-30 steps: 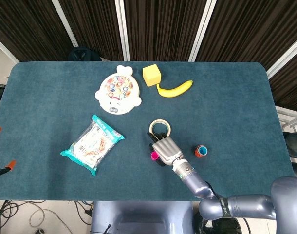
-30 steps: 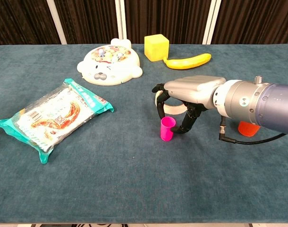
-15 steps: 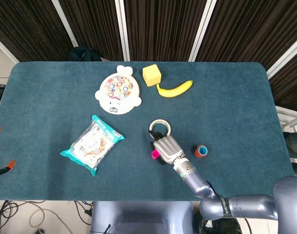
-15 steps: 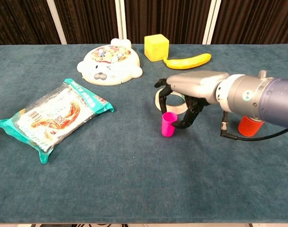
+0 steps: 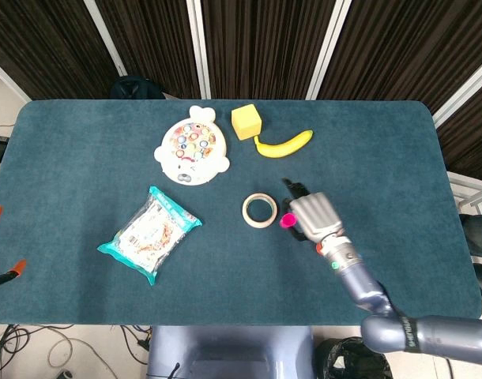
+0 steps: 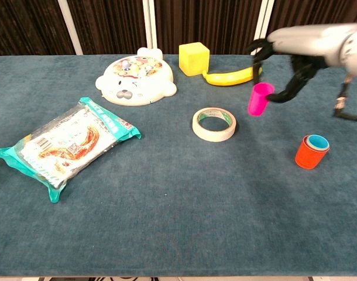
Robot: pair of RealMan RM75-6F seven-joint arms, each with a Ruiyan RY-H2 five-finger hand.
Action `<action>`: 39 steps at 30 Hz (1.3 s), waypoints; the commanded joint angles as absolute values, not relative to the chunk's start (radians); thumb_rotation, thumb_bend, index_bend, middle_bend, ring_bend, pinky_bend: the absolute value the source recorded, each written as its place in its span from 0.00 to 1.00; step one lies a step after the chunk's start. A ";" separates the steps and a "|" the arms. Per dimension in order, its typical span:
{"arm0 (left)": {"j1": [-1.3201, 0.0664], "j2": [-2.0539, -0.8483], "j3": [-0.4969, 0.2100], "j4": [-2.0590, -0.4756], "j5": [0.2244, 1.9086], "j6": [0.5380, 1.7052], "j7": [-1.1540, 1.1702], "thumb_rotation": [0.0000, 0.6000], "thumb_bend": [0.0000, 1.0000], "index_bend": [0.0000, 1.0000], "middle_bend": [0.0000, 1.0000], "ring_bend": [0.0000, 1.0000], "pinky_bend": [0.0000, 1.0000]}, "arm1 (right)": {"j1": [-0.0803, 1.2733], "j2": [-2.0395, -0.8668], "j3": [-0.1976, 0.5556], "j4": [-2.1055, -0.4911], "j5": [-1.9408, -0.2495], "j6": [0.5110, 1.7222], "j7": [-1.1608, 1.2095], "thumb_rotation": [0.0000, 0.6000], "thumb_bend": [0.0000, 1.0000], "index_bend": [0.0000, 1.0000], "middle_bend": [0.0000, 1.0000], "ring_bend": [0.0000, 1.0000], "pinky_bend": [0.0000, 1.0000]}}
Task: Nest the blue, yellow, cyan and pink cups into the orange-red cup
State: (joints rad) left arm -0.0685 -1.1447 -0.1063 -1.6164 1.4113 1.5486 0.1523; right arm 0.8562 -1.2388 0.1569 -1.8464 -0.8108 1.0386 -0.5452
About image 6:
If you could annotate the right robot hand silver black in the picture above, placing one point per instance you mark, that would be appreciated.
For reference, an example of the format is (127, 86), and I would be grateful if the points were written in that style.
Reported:
(307, 41)

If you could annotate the pink plastic cup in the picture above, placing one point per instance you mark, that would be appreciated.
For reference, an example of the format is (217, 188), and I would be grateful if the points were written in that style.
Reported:
(257, 102)

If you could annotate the blue plastic cup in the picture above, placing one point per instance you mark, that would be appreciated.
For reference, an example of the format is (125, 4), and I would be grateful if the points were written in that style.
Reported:
(319, 142)

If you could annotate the yellow banana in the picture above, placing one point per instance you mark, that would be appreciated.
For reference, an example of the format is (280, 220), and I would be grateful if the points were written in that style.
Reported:
(225, 79)

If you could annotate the yellow foam cube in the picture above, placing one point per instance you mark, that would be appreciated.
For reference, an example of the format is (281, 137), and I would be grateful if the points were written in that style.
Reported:
(193, 60)

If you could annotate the orange plastic cup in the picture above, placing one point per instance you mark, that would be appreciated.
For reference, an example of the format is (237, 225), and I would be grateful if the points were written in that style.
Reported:
(307, 159)

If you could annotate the masking tape roll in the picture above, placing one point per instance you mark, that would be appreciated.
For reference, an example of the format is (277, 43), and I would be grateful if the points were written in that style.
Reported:
(213, 136)

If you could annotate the white bear fishing toy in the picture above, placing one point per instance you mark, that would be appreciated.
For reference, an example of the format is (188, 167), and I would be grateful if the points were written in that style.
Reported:
(131, 87)

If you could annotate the teal velvet tablecloth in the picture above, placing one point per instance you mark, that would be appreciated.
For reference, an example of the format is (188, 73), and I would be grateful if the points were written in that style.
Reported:
(166, 210)

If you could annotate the teal snack package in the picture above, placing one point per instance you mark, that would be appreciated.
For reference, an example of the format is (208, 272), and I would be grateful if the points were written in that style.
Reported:
(64, 146)

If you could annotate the white partition post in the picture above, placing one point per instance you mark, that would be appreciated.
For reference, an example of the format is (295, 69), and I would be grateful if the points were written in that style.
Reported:
(70, 26)
(263, 17)
(150, 23)

